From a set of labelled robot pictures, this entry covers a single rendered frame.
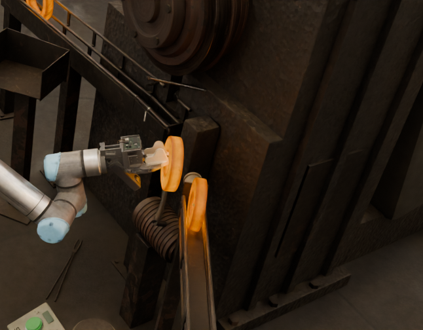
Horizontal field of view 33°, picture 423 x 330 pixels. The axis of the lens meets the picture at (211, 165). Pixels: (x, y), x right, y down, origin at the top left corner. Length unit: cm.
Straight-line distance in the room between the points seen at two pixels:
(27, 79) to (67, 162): 82
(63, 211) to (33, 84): 86
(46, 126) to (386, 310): 179
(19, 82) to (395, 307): 175
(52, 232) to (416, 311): 173
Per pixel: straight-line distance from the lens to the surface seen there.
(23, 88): 270
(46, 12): 310
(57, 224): 193
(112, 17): 278
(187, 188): 218
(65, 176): 201
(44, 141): 347
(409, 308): 317
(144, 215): 234
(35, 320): 186
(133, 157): 199
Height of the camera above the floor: 202
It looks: 35 degrees down
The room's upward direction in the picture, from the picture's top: 15 degrees clockwise
